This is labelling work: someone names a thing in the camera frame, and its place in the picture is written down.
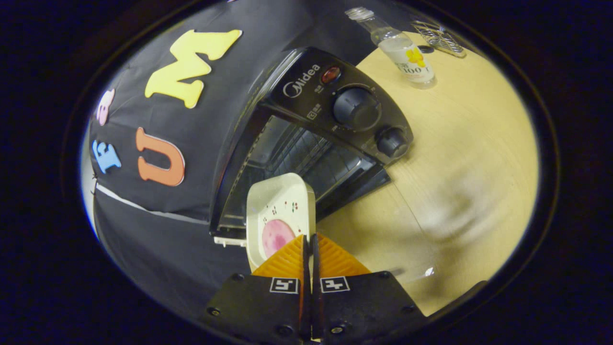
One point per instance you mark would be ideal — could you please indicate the black electric oven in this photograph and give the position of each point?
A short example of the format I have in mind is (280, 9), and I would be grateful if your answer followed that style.
(306, 91)

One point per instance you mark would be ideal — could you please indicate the metal oven rack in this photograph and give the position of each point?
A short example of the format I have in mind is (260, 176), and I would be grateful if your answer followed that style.
(321, 163)

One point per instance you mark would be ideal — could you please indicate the white square plate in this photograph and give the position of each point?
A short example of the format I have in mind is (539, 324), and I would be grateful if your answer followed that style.
(282, 196)

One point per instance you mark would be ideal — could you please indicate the pink round food slice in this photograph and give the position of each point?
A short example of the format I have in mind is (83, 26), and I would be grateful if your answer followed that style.
(277, 237)

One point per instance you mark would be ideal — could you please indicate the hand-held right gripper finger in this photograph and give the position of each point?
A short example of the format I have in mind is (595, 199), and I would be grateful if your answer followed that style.
(315, 261)
(307, 261)

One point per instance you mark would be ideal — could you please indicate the clear glass bottle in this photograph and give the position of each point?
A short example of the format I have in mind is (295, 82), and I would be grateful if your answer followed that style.
(404, 52)

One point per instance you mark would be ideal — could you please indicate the small black round disc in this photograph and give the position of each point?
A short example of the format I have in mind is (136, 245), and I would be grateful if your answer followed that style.
(425, 49)

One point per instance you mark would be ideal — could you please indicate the black backdrop cloth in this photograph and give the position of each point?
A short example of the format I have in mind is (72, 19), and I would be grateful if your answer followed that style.
(191, 139)

